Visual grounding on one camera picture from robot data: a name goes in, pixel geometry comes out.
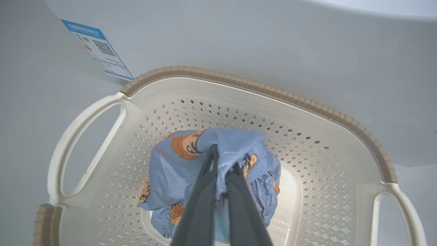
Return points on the blue energy label sticker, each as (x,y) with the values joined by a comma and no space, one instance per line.
(99,51)

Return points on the cream basket with brown rim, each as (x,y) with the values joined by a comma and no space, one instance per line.
(324,153)

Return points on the blue cartoon print shorts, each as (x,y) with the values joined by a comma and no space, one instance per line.
(170,181)

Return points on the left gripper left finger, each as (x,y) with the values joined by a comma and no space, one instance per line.
(199,215)

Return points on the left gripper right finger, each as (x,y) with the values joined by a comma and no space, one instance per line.
(245,218)

